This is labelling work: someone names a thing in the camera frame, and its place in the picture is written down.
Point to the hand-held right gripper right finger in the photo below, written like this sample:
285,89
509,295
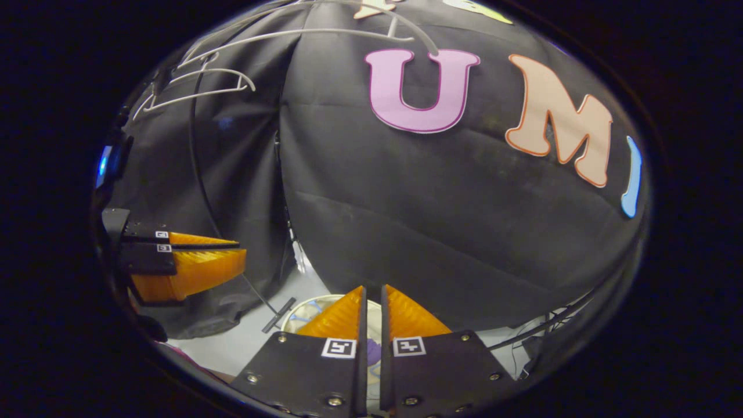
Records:
385,377

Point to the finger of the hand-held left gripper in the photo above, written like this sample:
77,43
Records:
197,273
145,233

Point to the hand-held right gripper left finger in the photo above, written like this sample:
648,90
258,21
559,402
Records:
361,377

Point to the purple ribbed jacket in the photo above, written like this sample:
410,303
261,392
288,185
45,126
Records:
374,351

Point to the cream laundry hamper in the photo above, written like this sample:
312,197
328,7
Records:
310,309

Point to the white plastic hanger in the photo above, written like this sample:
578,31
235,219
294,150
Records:
429,45
226,70

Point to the black backdrop cloth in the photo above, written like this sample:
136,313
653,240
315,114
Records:
406,203

